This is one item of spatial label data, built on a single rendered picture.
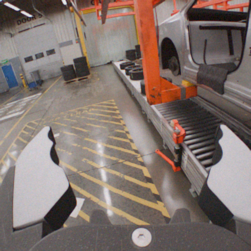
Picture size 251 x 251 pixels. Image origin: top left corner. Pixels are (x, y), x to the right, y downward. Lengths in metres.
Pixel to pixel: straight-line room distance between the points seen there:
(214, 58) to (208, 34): 0.31
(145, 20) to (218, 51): 1.08
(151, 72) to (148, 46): 0.30
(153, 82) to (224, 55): 1.09
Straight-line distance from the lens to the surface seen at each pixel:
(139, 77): 4.28
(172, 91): 1.96
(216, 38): 2.31
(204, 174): 1.22
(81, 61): 7.57
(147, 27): 1.78
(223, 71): 1.52
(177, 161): 1.57
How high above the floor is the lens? 1.29
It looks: 30 degrees down
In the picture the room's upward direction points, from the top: 11 degrees counter-clockwise
